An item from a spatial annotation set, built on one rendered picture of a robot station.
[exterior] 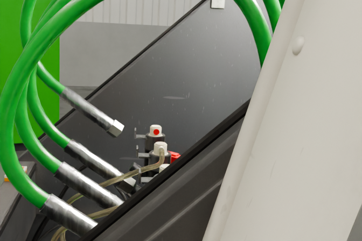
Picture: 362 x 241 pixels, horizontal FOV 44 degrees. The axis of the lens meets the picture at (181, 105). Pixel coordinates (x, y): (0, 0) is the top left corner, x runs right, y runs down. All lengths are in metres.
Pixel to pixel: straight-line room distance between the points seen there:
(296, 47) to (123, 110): 0.74
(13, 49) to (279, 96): 3.66
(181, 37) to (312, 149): 0.76
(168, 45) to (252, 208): 0.72
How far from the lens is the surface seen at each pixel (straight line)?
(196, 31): 0.92
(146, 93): 0.93
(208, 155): 0.27
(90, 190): 0.47
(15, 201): 0.80
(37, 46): 0.36
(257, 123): 0.25
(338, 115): 0.17
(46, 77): 0.61
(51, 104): 3.94
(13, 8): 3.82
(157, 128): 0.62
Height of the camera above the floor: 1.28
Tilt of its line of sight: 12 degrees down
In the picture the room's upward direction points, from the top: 4 degrees clockwise
